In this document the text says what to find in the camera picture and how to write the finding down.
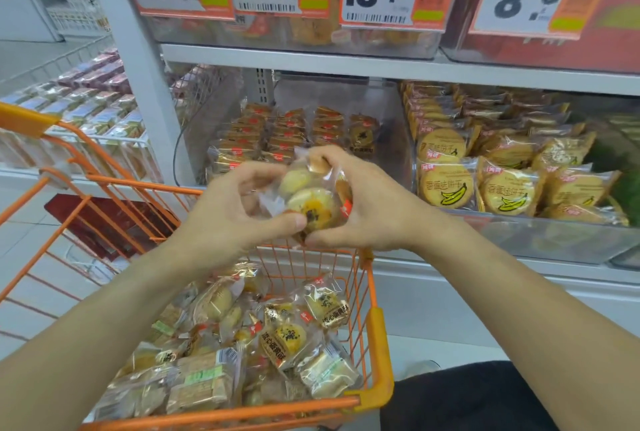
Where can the person's white right shoe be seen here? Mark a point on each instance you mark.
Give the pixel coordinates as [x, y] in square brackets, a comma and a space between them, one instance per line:
[420, 369]

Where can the white metal store shelf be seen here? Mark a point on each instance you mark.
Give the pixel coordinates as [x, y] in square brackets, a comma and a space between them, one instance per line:
[140, 95]

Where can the white store cabinet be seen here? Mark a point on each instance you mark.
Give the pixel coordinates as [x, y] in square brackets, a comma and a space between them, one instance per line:
[20, 10]

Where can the orange shopping cart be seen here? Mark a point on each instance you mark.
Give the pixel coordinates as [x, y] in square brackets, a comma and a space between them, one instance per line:
[25, 118]

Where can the person's right leg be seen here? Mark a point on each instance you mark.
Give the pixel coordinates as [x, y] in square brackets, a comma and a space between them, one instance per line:
[475, 400]

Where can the egg-yolk pastry packet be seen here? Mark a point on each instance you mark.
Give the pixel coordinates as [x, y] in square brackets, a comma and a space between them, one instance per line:
[327, 370]

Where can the rows of egg yolk packets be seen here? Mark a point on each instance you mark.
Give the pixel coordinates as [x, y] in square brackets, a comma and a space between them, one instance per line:
[240, 140]

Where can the red carton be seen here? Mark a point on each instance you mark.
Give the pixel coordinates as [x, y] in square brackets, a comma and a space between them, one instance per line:
[550, 55]

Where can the person's right forearm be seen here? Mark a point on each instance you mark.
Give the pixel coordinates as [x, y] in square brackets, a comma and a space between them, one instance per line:
[550, 335]

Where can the person's left hand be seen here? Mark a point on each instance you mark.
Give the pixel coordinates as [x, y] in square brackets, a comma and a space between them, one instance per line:
[225, 225]

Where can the red box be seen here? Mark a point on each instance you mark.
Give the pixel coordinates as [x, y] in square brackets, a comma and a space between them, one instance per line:
[100, 225]

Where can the pile of golden cake packets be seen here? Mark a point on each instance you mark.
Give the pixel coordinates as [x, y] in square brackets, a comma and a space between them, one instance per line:
[312, 30]

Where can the pile of pastry packets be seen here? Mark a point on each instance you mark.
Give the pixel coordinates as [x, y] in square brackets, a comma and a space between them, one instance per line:
[200, 385]

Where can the person's left forearm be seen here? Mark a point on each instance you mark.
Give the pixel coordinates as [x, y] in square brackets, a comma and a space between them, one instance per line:
[90, 345]

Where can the group of banana biscuit packets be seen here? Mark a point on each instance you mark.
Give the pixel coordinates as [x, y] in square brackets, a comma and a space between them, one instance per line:
[445, 190]

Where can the person's right hand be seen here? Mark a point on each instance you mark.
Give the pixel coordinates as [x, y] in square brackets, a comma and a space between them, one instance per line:
[390, 215]

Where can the group of silver boxed cakes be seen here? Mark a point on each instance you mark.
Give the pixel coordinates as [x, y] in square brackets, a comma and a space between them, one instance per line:
[90, 110]

